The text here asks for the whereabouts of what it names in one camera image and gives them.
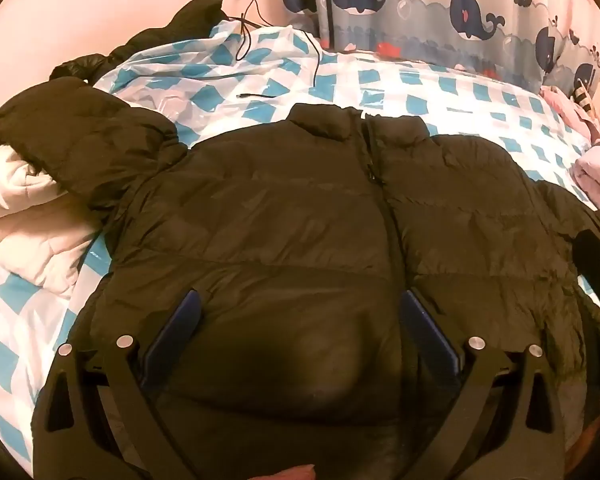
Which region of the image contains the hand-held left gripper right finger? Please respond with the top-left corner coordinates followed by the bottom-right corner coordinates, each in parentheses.
top-left (399, 289), bottom-right (566, 480)

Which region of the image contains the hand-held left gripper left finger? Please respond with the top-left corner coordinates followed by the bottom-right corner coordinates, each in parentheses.
top-left (32, 287), bottom-right (203, 480)

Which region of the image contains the dark puffer jacket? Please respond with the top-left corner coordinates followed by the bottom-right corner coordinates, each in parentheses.
top-left (0, 81), bottom-right (600, 480)

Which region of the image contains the pink folded garment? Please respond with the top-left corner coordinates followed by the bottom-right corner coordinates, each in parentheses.
top-left (570, 144), bottom-right (600, 211)

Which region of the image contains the pink crumpled cloth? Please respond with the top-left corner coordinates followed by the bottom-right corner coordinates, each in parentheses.
top-left (540, 85), bottom-right (600, 142)

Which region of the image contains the dark striped cloth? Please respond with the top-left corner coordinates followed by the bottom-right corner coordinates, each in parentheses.
top-left (572, 81), bottom-right (595, 112)

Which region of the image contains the white quilted comforter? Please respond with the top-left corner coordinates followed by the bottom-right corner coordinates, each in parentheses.
top-left (0, 145), bottom-right (111, 301)

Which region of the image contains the blue white checkered bed sheet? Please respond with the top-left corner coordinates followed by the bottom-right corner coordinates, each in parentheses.
top-left (0, 20), bottom-right (600, 476)

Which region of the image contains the black jacket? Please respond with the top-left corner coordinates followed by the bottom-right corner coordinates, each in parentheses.
top-left (50, 0), bottom-right (226, 83)

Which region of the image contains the whale print curtain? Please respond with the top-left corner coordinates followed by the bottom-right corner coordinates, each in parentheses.
top-left (280, 0), bottom-right (600, 96)

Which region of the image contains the black cable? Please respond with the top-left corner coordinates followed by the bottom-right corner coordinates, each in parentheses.
top-left (227, 0), bottom-right (324, 102)

